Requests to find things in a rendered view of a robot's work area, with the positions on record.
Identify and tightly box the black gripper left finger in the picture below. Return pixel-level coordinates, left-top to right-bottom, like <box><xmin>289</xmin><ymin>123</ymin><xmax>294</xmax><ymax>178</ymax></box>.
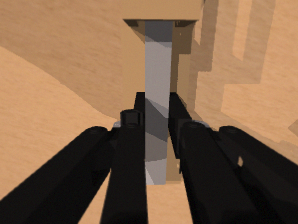
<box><xmin>0</xmin><ymin>92</ymin><xmax>149</xmax><ymax>224</ymax></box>

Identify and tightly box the grey square stick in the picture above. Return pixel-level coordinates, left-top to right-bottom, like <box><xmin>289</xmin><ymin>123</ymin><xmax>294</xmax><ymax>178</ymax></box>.
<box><xmin>145</xmin><ymin>21</ymin><xmax>173</xmax><ymax>185</ymax></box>

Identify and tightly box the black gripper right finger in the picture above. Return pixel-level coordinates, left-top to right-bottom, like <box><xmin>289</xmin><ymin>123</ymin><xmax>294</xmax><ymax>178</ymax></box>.
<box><xmin>168</xmin><ymin>92</ymin><xmax>298</xmax><ymax>224</ymax></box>

